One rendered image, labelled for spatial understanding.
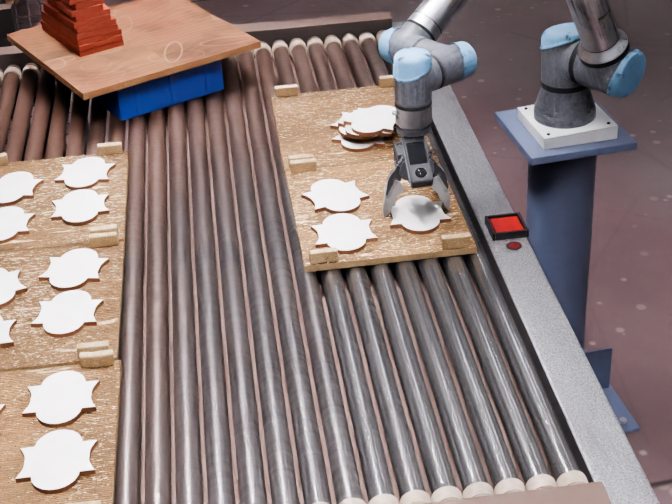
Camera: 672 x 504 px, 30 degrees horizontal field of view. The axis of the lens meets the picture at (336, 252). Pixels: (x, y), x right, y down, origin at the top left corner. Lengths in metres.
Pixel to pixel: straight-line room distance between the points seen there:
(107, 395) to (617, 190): 2.84
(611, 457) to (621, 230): 2.43
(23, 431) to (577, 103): 1.57
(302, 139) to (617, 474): 1.28
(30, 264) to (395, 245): 0.74
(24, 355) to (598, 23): 1.42
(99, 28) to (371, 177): 0.90
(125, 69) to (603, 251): 1.87
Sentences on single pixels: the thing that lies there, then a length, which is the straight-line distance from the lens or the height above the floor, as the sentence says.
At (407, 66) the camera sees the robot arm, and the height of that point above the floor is 1.28.
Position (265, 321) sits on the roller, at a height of 0.92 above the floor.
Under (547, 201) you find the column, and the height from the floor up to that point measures 0.70.
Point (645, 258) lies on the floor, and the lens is 4.27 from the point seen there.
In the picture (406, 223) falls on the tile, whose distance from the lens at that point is 2.56.
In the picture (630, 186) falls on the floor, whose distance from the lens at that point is 4.69.
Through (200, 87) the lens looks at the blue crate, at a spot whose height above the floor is 0.95.
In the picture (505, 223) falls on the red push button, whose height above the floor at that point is 0.93.
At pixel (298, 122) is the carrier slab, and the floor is 0.94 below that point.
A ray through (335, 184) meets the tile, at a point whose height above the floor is 0.95.
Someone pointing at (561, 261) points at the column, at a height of 0.53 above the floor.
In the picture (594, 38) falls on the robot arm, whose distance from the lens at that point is 2.85.
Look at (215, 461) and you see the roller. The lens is 2.04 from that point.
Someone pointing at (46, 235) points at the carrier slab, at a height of 0.94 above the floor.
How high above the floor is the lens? 2.25
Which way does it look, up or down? 32 degrees down
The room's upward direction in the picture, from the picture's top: 3 degrees counter-clockwise
